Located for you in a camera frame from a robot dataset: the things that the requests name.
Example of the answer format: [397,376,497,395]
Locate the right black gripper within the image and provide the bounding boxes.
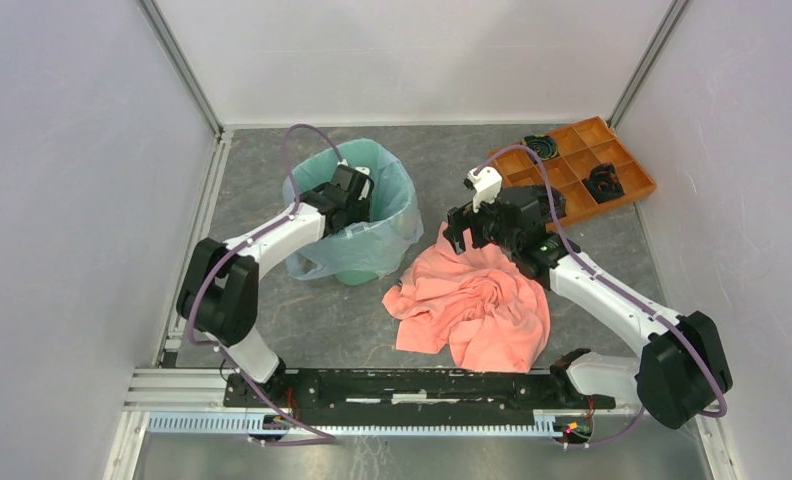
[443,191,520,256]

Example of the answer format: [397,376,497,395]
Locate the light blue plastic trash bag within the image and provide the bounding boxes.
[281,138,425,282]

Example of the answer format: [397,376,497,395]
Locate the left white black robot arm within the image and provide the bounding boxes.
[175,160,374,408]

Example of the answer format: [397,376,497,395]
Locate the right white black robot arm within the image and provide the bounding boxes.
[443,186,733,429]

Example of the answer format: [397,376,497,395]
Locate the green plastic trash bin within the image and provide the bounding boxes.
[289,138,411,287]

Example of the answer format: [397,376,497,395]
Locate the salmon pink cloth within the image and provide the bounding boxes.
[382,235,551,373]

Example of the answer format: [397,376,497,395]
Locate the black coil with yellow-green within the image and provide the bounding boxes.
[521,135,559,160]

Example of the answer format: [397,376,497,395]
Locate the orange compartment tray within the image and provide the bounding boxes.
[487,116,658,233]

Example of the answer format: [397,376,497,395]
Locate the black round part right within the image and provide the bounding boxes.
[582,163,625,204]

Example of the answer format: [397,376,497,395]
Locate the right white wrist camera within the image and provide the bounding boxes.
[466,166,502,213]

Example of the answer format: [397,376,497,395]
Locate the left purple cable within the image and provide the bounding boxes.
[183,123,344,448]

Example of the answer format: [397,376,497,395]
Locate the purple cable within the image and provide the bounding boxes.
[472,144,729,448]
[183,123,344,448]

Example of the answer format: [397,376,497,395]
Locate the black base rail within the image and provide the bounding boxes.
[223,366,617,436]

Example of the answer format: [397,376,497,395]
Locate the left aluminium frame post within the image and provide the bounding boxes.
[136,0,224,136]

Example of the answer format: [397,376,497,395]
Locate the aluminium frame post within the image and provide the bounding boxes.
[136,0,224,136]
[607,0,691,128]

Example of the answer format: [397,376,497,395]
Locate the right aluminium frame post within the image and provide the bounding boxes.
[607,0,691,128]

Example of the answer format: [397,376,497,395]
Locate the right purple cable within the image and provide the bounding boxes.
[472,144,729,448]

